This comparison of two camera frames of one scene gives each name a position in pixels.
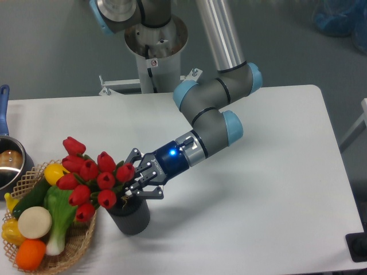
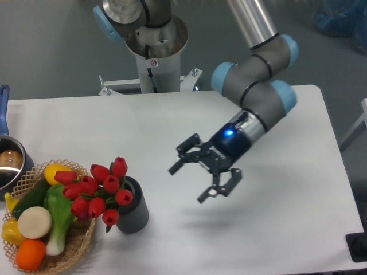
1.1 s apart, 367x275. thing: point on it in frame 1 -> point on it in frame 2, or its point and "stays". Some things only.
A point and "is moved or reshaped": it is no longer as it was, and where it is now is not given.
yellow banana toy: [11, 202] stays
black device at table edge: [357, 246] stays
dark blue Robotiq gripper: [166, 163] -> [226, 146]
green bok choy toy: [57, 199] stays
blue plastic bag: [342, 18] stays
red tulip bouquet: [92, 181] is moved or reshaped
